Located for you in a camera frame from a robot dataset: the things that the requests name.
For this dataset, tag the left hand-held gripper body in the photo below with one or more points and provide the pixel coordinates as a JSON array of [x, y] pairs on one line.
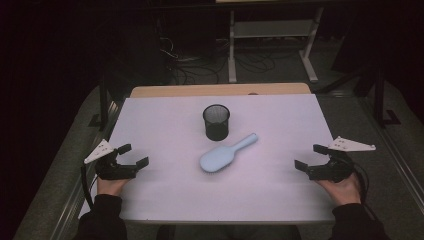
[[115, 170]]

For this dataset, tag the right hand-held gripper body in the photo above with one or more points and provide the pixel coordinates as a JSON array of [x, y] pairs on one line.
[[333, 170]]

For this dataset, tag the light blue hairbrush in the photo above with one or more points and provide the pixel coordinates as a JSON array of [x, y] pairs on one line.
[[218, 158]]

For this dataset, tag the black mesh pen cup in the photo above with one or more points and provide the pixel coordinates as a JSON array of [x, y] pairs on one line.
[[216, 125]]

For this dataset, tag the person's left hand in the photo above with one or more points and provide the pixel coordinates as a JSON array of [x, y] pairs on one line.
[[111, 186]]

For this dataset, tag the person's right hand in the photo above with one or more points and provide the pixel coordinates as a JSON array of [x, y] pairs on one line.
[[343, 193]]

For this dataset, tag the white table cover sheet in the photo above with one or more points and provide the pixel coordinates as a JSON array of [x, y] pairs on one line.
[[260, 193]]

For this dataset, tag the black metal stand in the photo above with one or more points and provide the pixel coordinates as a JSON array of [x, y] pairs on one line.
[[103, 100], [380, 96]]

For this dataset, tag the metal floor rail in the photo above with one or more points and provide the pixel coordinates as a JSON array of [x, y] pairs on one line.
[[396, 156], [83, 186]]

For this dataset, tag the white metal desk frame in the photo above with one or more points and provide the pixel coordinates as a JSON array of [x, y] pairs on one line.
[[273, 29]]

